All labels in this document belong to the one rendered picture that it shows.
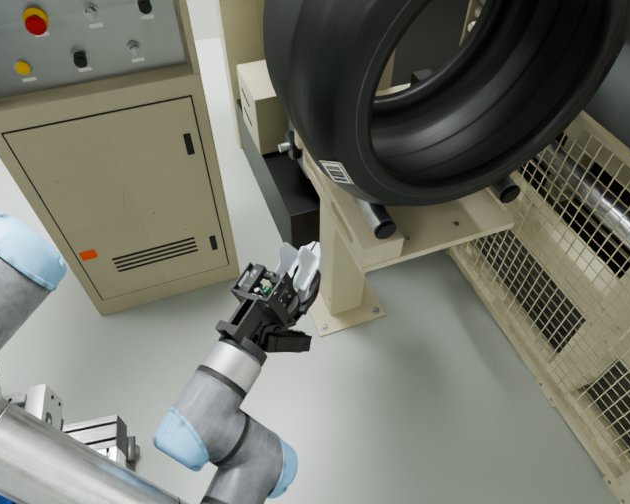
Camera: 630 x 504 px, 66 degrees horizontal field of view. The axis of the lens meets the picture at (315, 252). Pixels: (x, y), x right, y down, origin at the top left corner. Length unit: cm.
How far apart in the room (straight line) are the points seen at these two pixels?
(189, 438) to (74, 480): 13
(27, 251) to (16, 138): 88
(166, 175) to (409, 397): 107
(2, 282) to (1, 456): 17
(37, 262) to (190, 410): 24
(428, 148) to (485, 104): 15
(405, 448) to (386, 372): 26
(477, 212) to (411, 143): 21
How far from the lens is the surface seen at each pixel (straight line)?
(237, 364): 65
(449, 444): 173
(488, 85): 118
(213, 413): 64
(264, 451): 69
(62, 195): 158
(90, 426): 158
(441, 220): 112
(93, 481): 61
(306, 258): 72
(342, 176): 81
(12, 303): 60
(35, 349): 207
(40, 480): 60
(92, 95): 140
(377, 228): 93
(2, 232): 61
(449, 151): 111
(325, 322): 185
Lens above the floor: 160
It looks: 51 degrees down
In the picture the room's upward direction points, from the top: straight up
